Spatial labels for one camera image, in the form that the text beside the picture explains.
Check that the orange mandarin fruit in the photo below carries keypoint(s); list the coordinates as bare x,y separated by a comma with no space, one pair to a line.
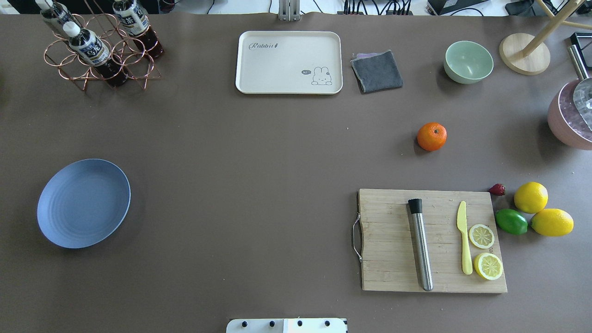
432,136

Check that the blue round plate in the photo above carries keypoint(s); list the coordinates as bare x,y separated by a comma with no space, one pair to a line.
83,203

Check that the cream rabbit tray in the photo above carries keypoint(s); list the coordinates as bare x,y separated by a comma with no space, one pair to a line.
298,62

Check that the grey folded cloth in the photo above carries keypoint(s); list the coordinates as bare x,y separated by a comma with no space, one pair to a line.
376,71

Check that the steel muddler black tip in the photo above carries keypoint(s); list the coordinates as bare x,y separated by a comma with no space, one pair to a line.
421,244

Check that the wooden cutting board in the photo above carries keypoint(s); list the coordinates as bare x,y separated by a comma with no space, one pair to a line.
388,254

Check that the yellow plastic knife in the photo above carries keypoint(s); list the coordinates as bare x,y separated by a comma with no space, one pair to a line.
461,223

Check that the lemon slice upper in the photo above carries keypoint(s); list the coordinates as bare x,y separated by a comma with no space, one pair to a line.
481,236

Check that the lemon slice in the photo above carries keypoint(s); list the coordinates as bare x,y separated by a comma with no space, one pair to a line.
481,236
488,266

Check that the light green bowl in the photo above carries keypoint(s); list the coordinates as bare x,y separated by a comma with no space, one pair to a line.
467,62

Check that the red strawberry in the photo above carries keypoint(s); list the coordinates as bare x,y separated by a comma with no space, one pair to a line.
497,189

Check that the lemon slice lower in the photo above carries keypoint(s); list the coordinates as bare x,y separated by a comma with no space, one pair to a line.
488,266

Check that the tea bottle back right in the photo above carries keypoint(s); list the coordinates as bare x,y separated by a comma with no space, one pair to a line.
135,22

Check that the tea bottle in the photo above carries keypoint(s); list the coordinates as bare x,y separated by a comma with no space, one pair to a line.
135,22
55,15
95,53

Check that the green lime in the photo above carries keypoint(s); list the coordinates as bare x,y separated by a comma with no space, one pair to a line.
511,221

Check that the whole lemon upper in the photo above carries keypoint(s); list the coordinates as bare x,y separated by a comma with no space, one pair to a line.
531,197

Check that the whole lemon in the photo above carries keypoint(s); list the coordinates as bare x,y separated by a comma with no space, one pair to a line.
552,222
531,197

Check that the tea bottle front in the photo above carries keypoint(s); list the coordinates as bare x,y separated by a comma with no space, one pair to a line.
95,53

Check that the wooden round-base stand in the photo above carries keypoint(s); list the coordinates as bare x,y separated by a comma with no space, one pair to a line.
527,54

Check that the whole lemon lower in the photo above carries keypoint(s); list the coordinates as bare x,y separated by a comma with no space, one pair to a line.
552,222

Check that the pink pot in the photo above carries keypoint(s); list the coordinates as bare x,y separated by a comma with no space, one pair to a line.
565,121

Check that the tea bottle back left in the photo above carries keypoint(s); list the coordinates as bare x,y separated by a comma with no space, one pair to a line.
55,15

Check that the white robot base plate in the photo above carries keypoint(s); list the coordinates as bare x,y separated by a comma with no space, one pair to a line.
288,325

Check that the copper wire bottle rack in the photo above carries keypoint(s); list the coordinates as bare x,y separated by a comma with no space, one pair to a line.
106,26

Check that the steel pot handle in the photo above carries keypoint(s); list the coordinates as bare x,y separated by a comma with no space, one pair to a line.
577,62

